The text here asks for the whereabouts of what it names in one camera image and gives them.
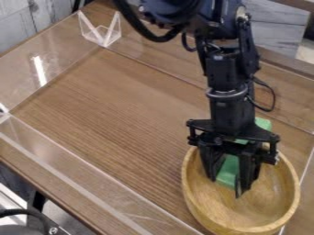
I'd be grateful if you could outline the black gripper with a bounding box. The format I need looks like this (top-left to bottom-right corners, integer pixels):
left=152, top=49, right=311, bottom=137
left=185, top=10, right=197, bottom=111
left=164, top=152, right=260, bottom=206
left=186, top=90, right=279, bottom=198

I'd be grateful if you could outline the green rectangular block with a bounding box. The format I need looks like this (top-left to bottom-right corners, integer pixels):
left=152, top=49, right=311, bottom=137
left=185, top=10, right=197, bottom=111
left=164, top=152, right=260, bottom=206
left=216, top=117, right=272, bottom=189

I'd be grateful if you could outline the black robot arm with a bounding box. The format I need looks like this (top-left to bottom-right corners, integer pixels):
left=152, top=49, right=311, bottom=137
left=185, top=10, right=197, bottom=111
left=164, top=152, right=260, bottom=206
left=140, top=0, right=279, bottom=196

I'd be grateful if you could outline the brown wooden bowl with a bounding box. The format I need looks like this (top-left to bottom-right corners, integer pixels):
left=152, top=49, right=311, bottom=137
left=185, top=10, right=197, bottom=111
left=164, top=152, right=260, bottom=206
left=181, top=147, right=300, bottom=235

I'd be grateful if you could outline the black table leg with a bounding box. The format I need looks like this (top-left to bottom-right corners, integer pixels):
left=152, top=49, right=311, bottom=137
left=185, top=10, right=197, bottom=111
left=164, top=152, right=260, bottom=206
left=31, top=191, right=46, bottom=212

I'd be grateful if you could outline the clear acrylic front wall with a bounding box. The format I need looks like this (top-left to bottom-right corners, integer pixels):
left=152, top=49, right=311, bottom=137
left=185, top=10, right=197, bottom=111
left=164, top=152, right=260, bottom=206
left=0, top=114, right=201, bottom=235

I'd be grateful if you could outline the black cable bottom left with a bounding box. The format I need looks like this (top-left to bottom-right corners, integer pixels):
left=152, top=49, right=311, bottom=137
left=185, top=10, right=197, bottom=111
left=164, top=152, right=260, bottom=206
left=0, top=208, right=51, bottom=235

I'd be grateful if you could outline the clear acrylic corner bracket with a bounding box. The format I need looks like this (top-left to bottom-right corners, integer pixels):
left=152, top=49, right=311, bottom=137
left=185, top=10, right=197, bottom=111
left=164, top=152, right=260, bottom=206
left=77, top=11, right=121, bottom=48

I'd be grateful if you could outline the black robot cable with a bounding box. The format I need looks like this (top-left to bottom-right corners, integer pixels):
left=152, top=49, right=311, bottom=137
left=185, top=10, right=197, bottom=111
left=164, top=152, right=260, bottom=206
left=112, top=0, right=185, bottom=44

